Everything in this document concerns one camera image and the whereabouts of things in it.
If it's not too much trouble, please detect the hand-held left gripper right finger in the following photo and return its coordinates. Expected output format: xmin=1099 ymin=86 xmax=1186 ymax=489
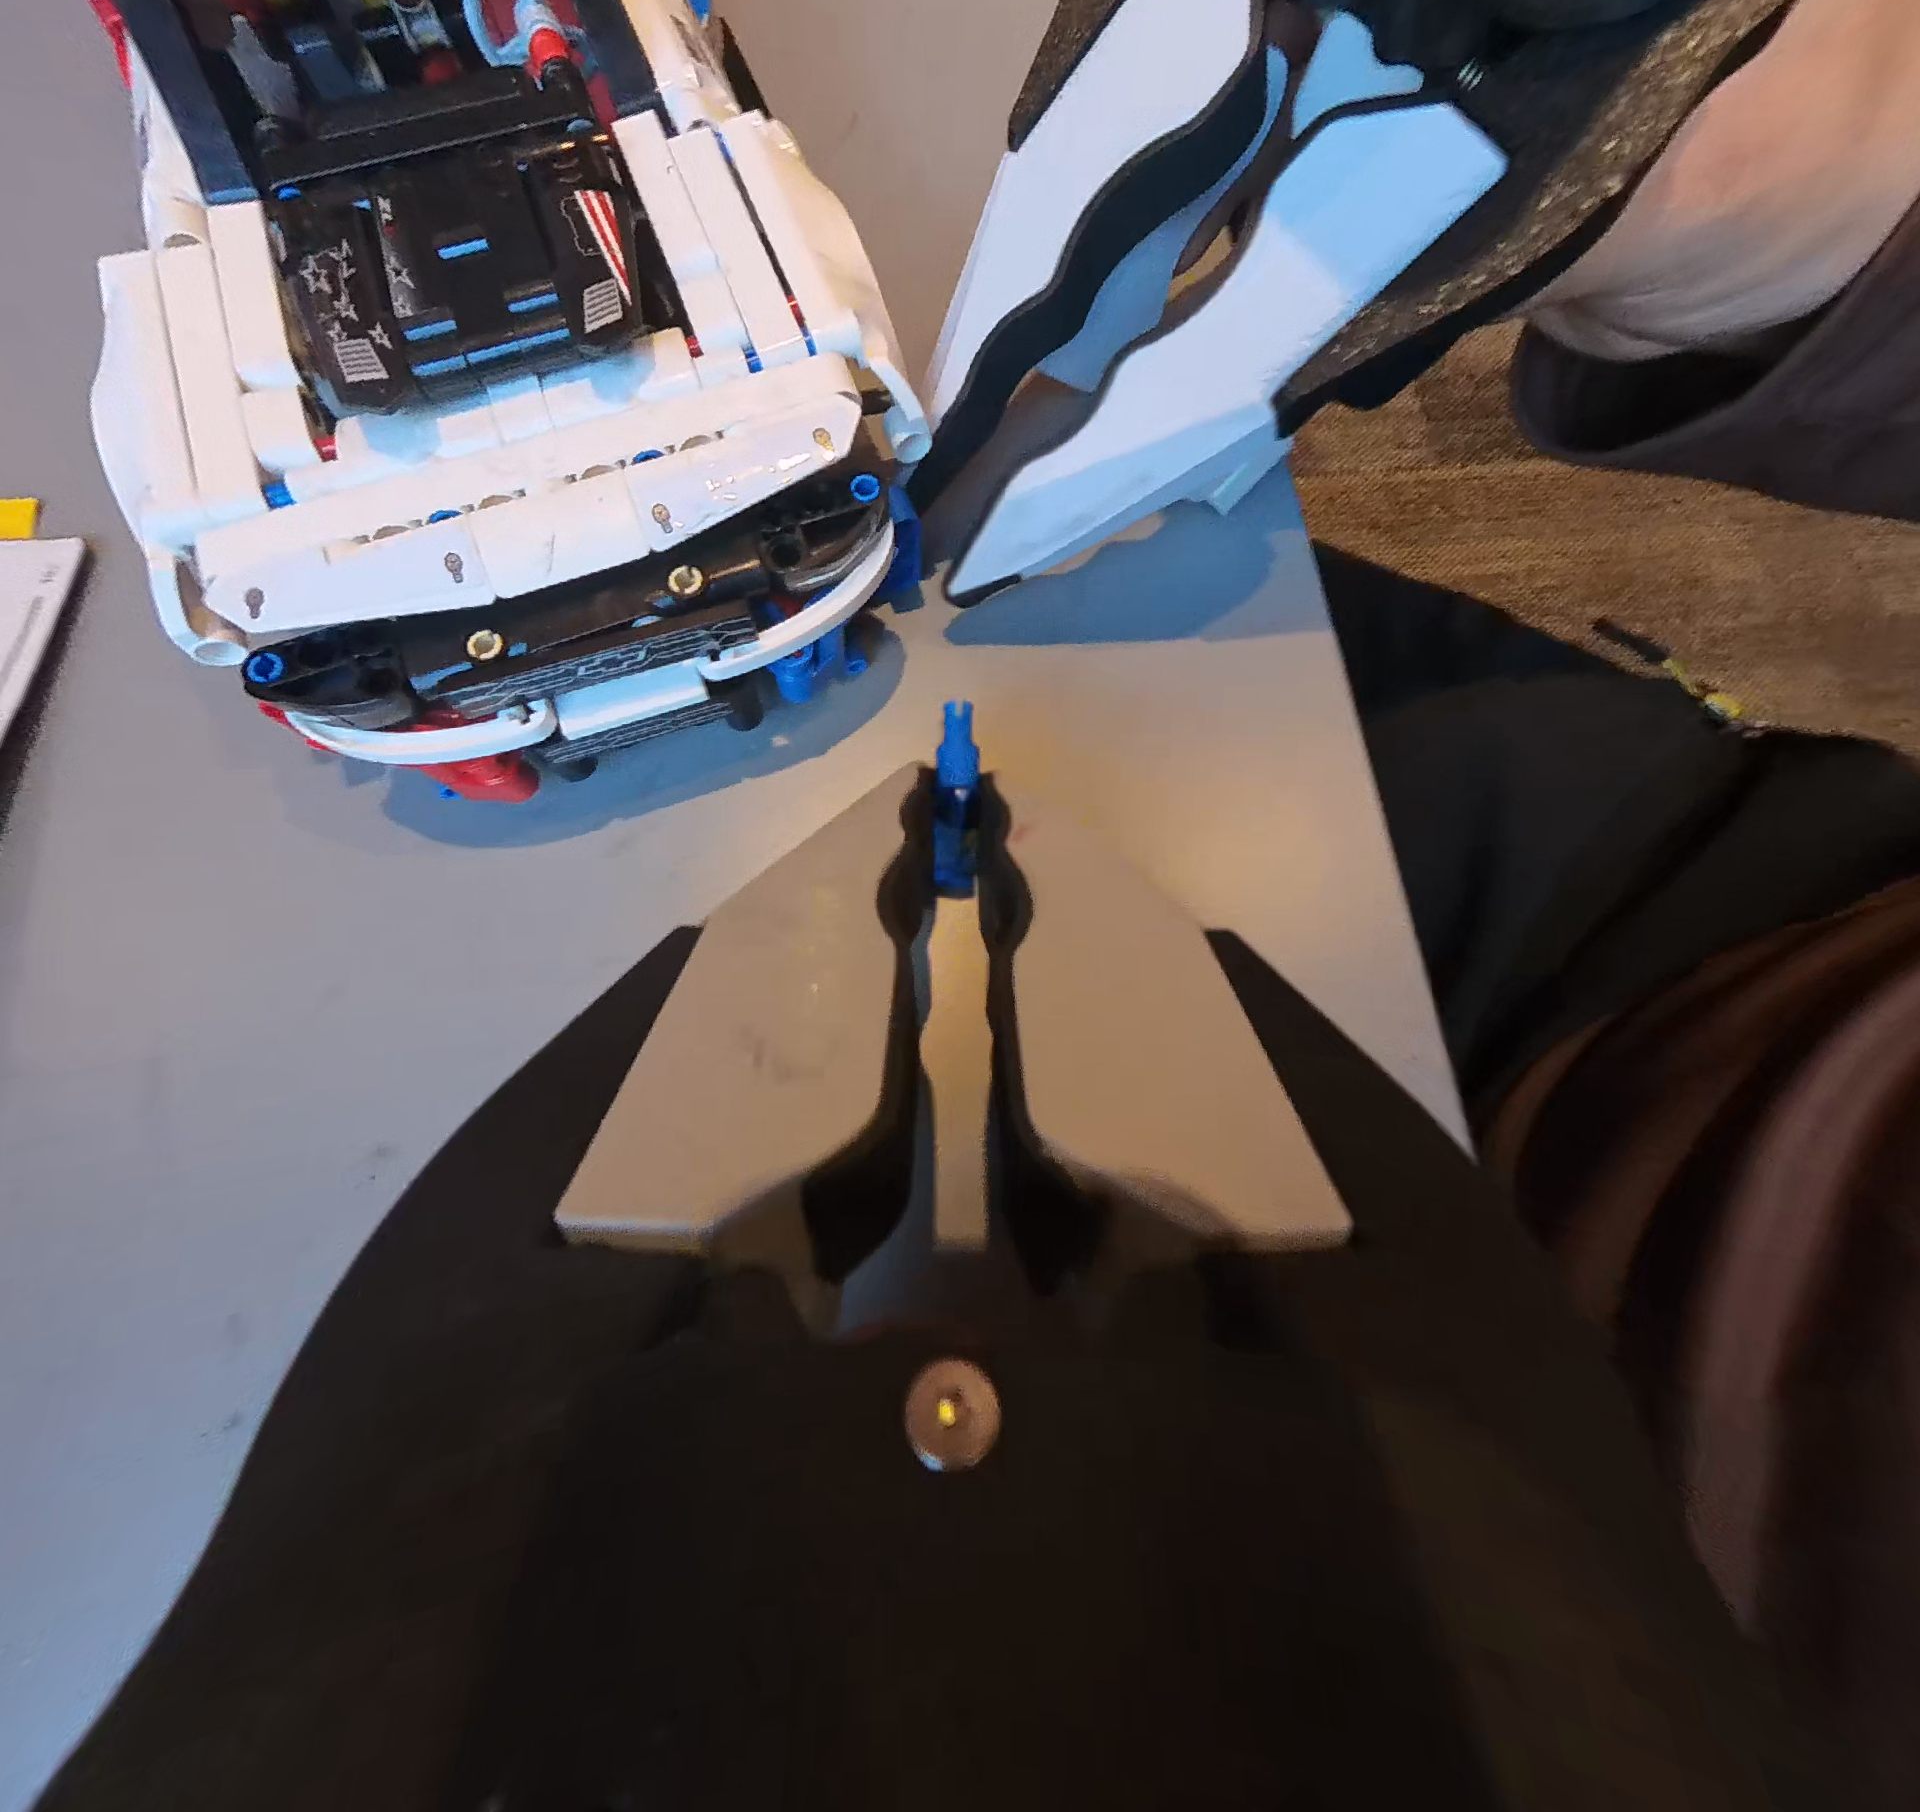
xmin=974 ymin=775 xmax=1357 ymax=1289

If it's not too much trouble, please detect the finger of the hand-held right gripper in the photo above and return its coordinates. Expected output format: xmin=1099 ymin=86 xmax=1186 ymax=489
xmin=914 ymin=0 xmax=1279 ymax=508
xmin=938 ymin=7 xmax=1512 ymax=608

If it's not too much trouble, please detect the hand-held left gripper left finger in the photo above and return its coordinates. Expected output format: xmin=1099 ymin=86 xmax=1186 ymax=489
xmin=552 ymin=761 xmax=938 ymax=1286

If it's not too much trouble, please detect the long blue toy pin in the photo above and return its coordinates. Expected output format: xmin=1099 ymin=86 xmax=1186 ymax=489
xmin=929 ymin=702 xmax=987 ymax=900

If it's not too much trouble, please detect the white brick model car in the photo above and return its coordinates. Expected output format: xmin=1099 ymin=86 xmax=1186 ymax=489
xmin=51 ymin=0 xmax=937 ymax=811

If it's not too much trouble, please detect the grey desk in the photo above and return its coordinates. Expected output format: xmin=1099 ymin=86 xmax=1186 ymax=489
xmin=0 ymin=0 xmax=1478 ymax=1812

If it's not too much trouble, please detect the open instruction booklet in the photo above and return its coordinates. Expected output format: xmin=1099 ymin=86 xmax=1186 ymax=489
xmin=0 ymin=493 xmax=91 ymax=757

